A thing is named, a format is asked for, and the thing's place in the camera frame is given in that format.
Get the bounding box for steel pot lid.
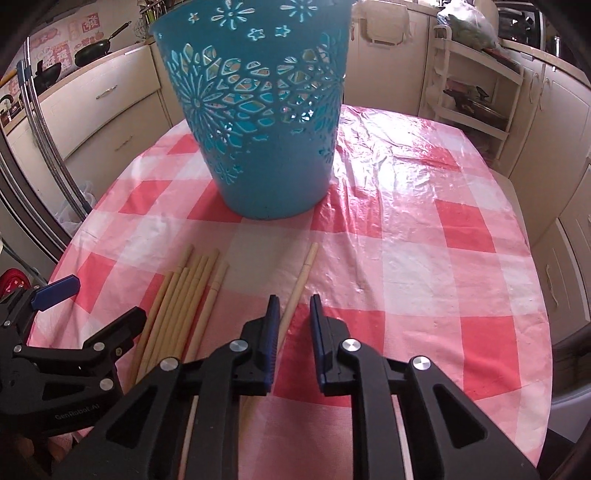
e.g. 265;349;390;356
443;85;509;131

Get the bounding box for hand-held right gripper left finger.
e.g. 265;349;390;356
67;294;281;480

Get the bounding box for metal mop poles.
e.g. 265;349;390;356
16;37;92;223

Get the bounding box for white plastic floor bag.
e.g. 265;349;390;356
55;182;99;236

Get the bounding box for white hanging bag holder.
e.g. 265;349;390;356
353;0;411;48

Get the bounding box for small black wok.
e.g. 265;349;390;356
34;60;63;95

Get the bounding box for cream kitchen base cabinet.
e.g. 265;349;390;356
347;0;441;120
496;39;591;333

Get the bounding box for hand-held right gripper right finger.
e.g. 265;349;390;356
309;294;541;480

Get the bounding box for cream drawer cabinet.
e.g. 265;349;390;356
7;44;175;206

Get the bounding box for long bamboo chopstick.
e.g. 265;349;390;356
239;242;320;432

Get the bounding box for grey door frame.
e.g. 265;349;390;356
0;124;70;278

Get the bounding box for blue cutout plastic basket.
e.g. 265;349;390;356
150;0;354;220

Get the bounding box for clear bag of vegetables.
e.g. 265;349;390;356
436;4;503;52

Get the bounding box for black wok with handle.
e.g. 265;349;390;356
74;21;132;68

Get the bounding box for white storage rack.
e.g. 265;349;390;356
431;23;525;163

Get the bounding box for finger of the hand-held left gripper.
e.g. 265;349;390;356
11;307;148;401
0;275;80;340

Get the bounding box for utensil holder with utensils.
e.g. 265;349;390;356
139;0;180;41

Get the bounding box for red checkered plastic tablecloth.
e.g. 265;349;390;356
25;104;555;480

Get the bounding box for white rectangular board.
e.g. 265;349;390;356
493;170;533;247

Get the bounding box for bundle of bamboo chopsticks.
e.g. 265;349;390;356
127;244;232;480

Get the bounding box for red patterned stool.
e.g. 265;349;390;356
0;270;29;305

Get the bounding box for pink wall stickers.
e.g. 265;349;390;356
28;11;122;79

